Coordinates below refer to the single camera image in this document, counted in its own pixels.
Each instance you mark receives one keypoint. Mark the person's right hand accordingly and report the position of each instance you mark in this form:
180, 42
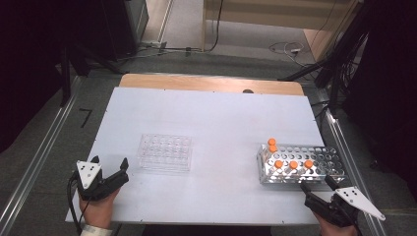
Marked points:
334, 229

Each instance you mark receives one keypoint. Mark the aluminium floor rail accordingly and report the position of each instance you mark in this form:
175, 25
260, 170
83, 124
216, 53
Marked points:
39, 154
341, 141

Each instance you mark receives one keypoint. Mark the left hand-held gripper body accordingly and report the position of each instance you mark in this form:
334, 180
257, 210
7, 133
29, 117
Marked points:
88, 173

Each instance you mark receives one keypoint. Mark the wooden furniture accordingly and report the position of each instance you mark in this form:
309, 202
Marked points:
278, 14

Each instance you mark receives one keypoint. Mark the black metal tripod stand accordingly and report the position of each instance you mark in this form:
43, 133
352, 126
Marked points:
335, 88

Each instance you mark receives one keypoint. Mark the metal tube rack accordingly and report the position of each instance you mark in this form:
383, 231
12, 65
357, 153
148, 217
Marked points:
327, 157

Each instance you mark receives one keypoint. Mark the black cabinet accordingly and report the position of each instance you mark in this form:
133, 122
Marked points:
121, 29

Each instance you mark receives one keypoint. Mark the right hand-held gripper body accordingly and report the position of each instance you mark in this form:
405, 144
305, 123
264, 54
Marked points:
337, 209

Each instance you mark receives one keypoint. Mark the black curtain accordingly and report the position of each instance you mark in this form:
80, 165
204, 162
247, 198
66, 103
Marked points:
26, 65
390, 82

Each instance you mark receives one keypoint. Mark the grey power strip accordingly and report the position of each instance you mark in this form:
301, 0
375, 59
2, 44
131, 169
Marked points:
154, 44

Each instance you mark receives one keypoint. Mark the person's left hand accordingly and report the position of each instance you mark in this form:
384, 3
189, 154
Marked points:
96, 211

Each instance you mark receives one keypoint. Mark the clear acrylic tube rack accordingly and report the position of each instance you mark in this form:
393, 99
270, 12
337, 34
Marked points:
164, 152

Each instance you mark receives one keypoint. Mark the black upright stand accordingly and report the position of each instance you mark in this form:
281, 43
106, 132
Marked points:
65, 82

